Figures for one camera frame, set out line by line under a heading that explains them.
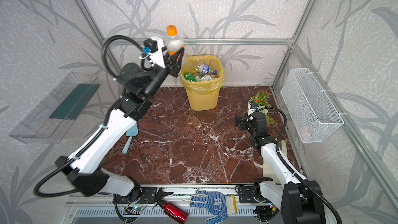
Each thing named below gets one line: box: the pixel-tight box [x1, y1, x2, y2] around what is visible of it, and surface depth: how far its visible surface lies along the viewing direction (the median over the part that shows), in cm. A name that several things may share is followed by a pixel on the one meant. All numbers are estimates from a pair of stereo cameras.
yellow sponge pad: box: [225, 194, 238, 215], surface depth 72 cm
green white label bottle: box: [198, 74, 213, 82], surface depth 96 cm
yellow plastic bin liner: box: [180, 54, 225, 95], surface depth 87 cm
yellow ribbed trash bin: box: [185, 89, 220, 111], surface depth 108 cm
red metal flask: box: [152, 187, 189, 224], surface depth 68 cm
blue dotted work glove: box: [188, 189, 229, 224], surface depth 72 cm
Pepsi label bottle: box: [194, 62, 218, 76], surface depth 99 cm
